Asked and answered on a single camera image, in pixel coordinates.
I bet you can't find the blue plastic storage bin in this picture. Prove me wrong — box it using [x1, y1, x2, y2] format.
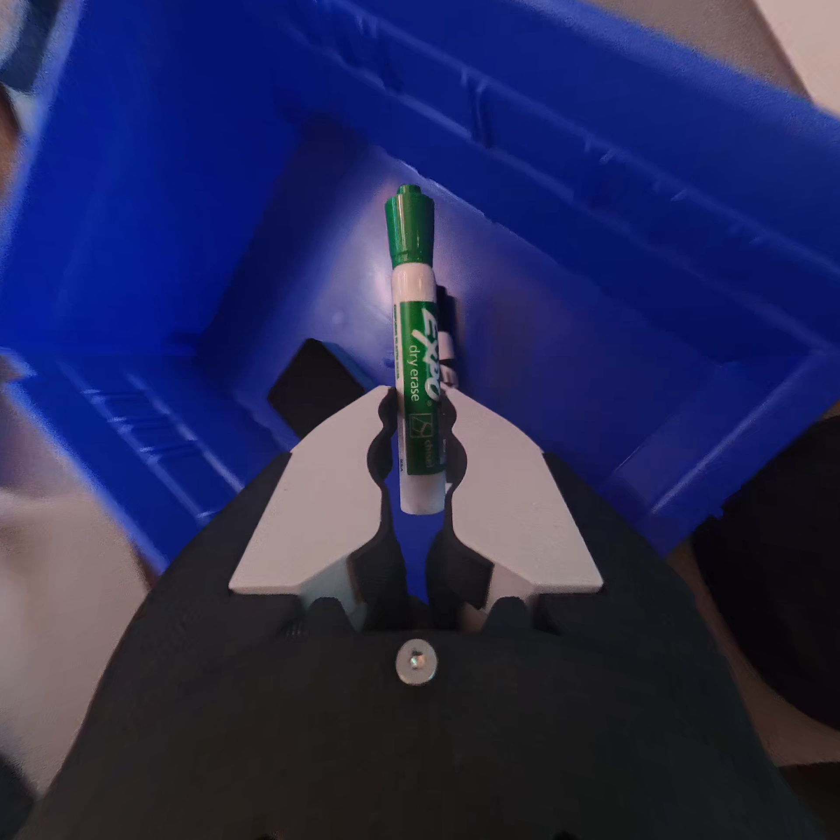
[0, 0, 840, 578]

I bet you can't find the black textured cushion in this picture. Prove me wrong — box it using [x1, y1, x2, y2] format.
[692, 420, 840, 729]

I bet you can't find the blue whiteboard eraser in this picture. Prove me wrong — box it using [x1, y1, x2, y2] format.
[266, 338, 370, 441]

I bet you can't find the black dry erase marker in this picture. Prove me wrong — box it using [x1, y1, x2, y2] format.
[436, 285, 462, 395]

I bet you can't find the green dry erase marker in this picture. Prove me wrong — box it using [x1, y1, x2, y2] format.
[385, 185, 447, 516]

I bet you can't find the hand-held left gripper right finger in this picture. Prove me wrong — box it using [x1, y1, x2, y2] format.
[427, 391, 605, 623]

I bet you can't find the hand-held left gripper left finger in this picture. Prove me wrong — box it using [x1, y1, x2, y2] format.
[228, 386, 408, 626]

